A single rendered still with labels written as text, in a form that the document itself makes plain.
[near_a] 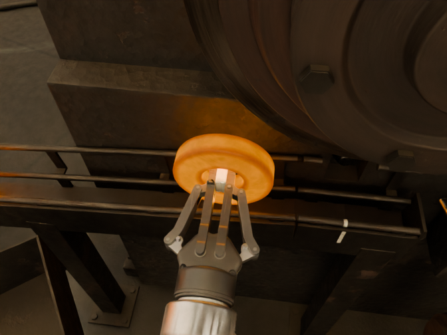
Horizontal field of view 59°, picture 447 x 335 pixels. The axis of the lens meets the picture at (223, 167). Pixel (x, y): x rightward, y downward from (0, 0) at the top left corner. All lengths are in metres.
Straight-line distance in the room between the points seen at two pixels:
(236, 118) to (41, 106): 1.46
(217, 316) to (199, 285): 0.04
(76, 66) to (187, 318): 0.41
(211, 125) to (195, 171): 0.08
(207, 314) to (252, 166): 0.21
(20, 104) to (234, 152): 1.58
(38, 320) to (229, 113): 0.46
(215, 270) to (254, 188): 0.17
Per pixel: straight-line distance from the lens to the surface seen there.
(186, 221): 0.54
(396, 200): 0.73
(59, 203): 0.75
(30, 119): 1.94
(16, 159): 1.81
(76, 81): 0.64
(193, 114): 0.61
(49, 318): 0.75
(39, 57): 2.26
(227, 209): 0.54
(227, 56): 0.40
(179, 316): 0.47
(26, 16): 2.59
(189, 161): 0.56
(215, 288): 0.48
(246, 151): 0.54
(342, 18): 0.28
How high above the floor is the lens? 1.27
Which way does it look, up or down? 54 degrees down
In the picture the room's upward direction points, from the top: straight up
